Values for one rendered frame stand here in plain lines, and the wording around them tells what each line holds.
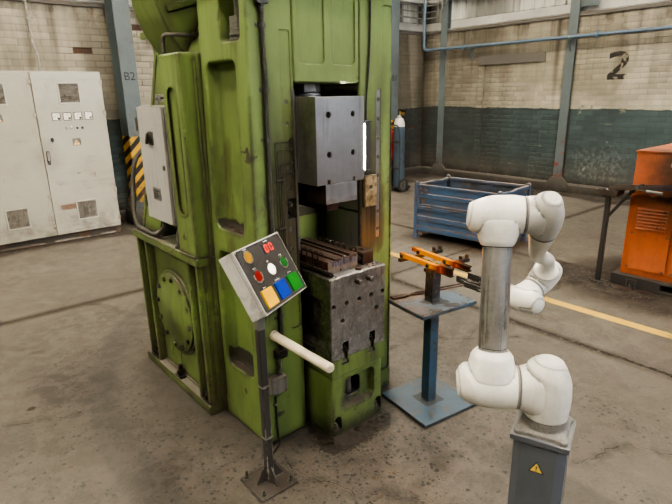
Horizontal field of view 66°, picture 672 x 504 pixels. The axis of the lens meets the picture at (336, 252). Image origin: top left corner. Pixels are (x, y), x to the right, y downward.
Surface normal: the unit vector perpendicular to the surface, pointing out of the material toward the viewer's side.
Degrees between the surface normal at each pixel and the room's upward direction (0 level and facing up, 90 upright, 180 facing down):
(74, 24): 90
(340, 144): 90
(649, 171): 90
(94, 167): 90
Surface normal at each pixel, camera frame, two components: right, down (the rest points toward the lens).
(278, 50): 0.65, 0.21
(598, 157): -0.77, 0.19
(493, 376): -0.14, 0.04
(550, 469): -0.50, 0.26
